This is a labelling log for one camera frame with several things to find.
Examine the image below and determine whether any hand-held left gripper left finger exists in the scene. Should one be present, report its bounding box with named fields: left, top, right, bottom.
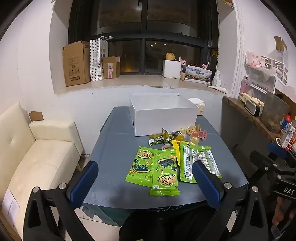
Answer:
left=23, top=160, right=99, bottom=241

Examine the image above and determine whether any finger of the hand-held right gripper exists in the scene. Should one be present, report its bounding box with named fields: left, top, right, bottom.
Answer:
left=248, top=150, right=296, bottom=184
left=268, top=142, right=296, bottom=161

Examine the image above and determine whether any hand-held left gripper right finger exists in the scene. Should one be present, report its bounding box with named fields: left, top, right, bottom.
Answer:
left=191, top=160, right=270, bottom=241

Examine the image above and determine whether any green seaweed snack packet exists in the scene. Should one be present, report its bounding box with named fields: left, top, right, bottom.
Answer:
left=149, top=149, right=181, bottom=196
left=179, top=141, right=201, bottom=184
left=125, top=146, right=156, bottom=187
left=196, top=145, right=223, bottom=179

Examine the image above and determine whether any yellow snack packet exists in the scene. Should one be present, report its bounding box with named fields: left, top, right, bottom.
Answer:
left=172, top=139, right=184, bottom=168

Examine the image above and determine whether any white cardboard box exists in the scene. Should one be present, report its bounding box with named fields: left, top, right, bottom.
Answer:
left=129, top=93, right=200, bottom=138

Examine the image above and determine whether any person's right hand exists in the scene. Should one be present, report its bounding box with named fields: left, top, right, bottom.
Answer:
left=272, top=197, right=296, bottom=226

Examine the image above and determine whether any drink carton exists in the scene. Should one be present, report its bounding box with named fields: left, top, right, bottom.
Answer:
left=279, top=123, right=296, bottom=149

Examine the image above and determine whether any red and blue bottle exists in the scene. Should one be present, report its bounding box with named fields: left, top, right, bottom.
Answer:
left=283, top=114, right=292, bottom=130

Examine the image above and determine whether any dark transparent container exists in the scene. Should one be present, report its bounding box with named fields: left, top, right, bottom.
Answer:
left=261, top=91, right=291, bottom=134

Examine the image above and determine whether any grey-blue table cover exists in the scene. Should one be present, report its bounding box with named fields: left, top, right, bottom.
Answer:
left=82, top=106, right=249, bottom=210

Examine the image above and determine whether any white small device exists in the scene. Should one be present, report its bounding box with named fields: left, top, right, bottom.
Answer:
left=244, top=100, right=263, bottom=116

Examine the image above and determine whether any wooden side shelf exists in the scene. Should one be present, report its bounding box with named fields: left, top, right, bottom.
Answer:
left=222, top=96, right=296, bottom=153

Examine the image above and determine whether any cream sofa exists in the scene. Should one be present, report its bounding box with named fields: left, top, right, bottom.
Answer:
left=0, top=101, right=84, bottom=235

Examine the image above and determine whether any pink jelly cup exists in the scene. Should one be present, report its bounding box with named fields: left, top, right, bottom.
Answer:
left=192, top=130, right=208, bottom=141

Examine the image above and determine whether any cream retro radio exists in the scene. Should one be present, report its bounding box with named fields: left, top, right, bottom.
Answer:
left=239, top=92, right=258, bottom=104

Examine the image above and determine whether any clear plastic storage box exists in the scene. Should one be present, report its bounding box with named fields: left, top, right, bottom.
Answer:
left=246, top=74, right=277, bottom=107

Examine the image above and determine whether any white paper label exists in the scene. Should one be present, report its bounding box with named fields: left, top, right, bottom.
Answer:
left=2, top=188, right=21, bottom=224

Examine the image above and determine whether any white drawer organizer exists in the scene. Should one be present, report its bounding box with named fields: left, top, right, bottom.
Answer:
left=264, top=55, right=288, bottom=85

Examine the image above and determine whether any yellow tissue pack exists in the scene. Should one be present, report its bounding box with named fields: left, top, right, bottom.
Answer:
left=188, top=97, right=206, bottom=115

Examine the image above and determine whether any white tube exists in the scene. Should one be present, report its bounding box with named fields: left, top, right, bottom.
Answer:
left=207, top=85, right=228, bottom=92

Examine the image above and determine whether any flat cardboard piece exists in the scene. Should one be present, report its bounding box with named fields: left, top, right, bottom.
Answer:
left=29, top=111, right=44, bottom=121

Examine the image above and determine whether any pink floral pouch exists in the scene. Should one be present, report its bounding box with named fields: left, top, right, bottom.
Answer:
left=245, top=51, right=266, bottom=68

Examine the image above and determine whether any long printed box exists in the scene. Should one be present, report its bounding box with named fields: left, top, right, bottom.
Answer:
left=184, top=65, right=213, bottom=84

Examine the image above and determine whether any small brown cardboard box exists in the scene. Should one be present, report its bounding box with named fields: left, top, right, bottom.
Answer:
left=101, top=56, right=121, bottom=79

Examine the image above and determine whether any large brown cardboard box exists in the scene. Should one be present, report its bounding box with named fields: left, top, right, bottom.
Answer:
left=62, top=41, right=91, bottom=87

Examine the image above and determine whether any white foam box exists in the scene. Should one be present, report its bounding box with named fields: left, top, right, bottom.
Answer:
left=162, top=59, right=181, bottom=79

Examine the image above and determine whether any dotted white paper bag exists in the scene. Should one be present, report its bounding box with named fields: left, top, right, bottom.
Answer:
left=89, top=36, right=109, bottom=82

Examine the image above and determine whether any dark window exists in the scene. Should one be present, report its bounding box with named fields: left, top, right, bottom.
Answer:
left=68, top=0, right=219, bottom=76

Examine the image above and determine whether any cardboard piece on wall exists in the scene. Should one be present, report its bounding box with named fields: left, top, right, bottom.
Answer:
left=274, top=36, right=287, bottom=52

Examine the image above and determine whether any white wall shelf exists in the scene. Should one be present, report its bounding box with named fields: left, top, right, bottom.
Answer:
left=217, top=0, right=235, bottom=23

